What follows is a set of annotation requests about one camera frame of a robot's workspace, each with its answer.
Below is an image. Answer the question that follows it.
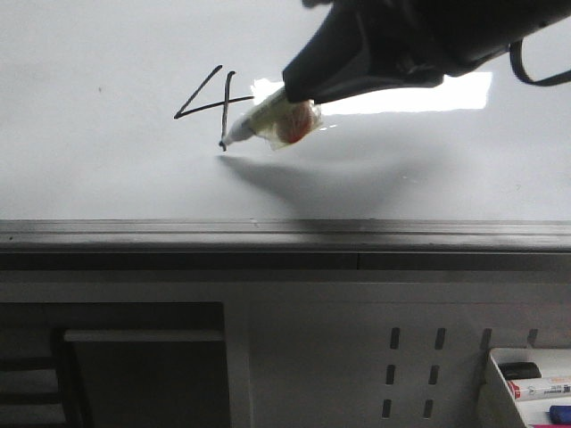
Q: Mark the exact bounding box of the white glossy whiteboard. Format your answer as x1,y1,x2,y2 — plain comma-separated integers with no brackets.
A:
1,1,570,251

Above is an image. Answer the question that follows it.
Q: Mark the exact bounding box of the grey perforated board stand panel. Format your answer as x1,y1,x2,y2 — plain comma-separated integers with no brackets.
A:
1,267,570,427

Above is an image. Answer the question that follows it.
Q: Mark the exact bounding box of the white red-capped marker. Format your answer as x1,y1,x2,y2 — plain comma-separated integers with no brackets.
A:
507,376,570,401

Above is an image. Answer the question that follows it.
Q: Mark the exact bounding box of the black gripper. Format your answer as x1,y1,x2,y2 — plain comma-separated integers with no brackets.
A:
282,1,570,103

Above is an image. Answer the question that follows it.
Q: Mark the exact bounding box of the white marker tray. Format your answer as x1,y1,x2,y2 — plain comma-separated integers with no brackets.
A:
477,348,570,427

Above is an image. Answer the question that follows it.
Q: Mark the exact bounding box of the white black-tip whiteboard marker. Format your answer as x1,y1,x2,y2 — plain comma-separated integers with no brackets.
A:
219,87,322,151

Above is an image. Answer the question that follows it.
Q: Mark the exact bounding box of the black cable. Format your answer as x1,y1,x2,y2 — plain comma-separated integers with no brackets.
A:
509,38,571,87

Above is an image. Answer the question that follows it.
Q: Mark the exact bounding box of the blue marker in tray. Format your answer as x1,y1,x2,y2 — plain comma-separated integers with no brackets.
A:
549,405,571,425

